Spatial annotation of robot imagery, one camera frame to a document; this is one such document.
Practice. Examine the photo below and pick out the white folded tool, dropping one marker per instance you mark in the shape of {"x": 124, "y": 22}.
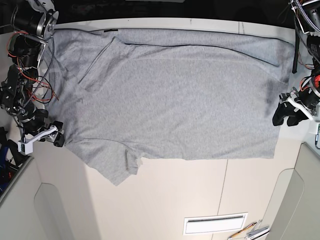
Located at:
{"x": 258, "y": 232}

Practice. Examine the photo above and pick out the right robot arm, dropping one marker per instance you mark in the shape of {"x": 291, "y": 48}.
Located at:
{"x": 33, "y": 22}

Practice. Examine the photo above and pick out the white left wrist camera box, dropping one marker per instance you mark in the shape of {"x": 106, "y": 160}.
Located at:
{"x": 316, "y": 132}

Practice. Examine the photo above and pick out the grey T-shirt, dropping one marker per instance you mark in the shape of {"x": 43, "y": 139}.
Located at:
{"x": 166, "y": 94}

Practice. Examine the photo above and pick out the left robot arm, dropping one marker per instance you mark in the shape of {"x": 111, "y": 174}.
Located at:
{"x": 306, "y": 21}

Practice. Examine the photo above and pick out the wooden pencil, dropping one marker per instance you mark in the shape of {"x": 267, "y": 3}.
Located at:
{"x": 242, "y": 230}

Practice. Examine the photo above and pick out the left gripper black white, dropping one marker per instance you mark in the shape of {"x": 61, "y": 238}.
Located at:
{"x": 297, "y": 106}

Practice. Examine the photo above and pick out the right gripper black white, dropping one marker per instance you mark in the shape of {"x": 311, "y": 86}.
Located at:
{"x": 37, "y": 122}

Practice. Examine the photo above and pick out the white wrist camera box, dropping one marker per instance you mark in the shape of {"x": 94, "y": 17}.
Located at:
{"x": 316, "y": 132}
{"x": 25, "y": 148}

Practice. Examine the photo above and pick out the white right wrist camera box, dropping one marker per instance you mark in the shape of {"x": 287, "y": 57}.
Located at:
{"x": 25, "y": 148}

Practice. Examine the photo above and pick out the blue black tools pile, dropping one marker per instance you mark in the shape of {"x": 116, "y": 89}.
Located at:
{"x": 10, "y": 160}

